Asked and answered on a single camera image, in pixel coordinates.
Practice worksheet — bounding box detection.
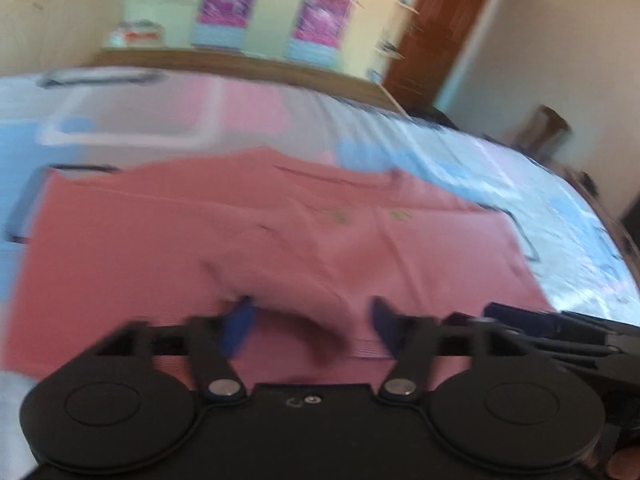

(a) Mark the stack of small boxes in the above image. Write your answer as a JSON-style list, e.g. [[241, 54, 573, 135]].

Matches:
[[107, 21, 163, 48]]

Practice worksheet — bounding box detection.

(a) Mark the wooden chair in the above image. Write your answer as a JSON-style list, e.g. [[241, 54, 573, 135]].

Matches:
[[510, 105, 568, 161]]

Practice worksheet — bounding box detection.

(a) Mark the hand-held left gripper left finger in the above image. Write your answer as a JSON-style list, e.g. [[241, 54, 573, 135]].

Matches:
[[95, 297, 256, 403]]

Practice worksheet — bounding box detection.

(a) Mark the cream curved headboard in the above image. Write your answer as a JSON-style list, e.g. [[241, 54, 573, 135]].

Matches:
[[0, 0, 123, 76]]

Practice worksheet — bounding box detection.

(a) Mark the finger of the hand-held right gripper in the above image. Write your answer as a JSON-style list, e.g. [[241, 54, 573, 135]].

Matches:
[[484, 302, 640, 348]]

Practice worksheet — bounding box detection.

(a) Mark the wooden bed frame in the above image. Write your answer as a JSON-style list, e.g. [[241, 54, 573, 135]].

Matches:
[[92, 49, 406, 111]]

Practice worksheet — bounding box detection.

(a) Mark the cream corner shelf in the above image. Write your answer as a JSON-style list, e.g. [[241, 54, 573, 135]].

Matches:
[[370, 0, 426, 83]]

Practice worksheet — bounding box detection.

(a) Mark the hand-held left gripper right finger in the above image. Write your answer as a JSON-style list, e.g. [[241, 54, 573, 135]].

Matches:
[[370, 297, 531, 403]]

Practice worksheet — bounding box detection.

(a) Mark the pink wall poster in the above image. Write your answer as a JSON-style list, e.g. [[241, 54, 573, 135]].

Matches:
[[192, 0, 258, 48], [285, 0, 373, 61]]

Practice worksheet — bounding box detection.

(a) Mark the cream wardrobe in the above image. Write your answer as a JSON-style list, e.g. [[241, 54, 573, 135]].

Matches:
[[125, 0, 401, 81]]

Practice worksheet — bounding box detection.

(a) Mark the bed with patterned sheet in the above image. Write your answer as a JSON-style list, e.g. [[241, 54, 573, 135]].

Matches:
[[0, 67, 640, 480]]

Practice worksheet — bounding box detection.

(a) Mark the brown wooden door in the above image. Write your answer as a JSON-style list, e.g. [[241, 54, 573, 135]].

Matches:
[[382, 0, 498, 111]]

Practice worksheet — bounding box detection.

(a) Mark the pink knit garment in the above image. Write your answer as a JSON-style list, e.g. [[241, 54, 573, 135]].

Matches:
[[5, 146, 553, 386]]

